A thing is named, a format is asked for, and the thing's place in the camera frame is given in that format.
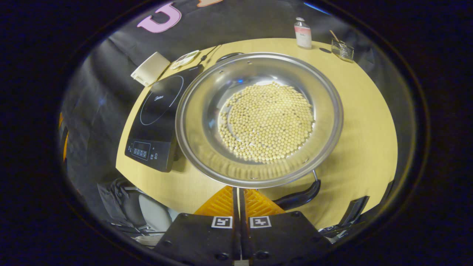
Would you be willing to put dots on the white plastic appliance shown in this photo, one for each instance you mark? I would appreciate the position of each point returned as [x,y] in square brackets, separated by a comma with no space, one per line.
[149,69]

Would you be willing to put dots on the clear bottle with pink label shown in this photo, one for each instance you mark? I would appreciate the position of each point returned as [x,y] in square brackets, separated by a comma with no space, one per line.
[303,35]

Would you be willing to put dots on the ribbed glass cup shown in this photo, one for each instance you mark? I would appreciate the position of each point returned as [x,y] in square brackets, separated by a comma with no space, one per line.
[343,51]

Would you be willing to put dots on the pile of soybeans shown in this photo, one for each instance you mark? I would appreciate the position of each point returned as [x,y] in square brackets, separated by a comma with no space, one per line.
[266,122]

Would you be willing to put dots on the wooden stick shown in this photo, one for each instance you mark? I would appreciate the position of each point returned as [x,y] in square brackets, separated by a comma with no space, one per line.
[334,36]

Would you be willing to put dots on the black induction cooktop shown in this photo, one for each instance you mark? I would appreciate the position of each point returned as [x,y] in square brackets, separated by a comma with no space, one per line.
[159,111]

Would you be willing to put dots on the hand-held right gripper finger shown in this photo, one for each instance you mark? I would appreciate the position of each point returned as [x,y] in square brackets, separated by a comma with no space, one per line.
[236,236]
[244,236]

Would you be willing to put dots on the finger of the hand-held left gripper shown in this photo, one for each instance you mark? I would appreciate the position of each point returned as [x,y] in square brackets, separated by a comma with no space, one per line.
[65,147]

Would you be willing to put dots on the chair with white seat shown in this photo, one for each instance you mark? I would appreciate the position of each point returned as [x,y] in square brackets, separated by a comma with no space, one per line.
[155,212]

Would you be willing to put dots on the white divided dish of beans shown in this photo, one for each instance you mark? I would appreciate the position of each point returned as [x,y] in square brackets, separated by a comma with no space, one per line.
[184,59]

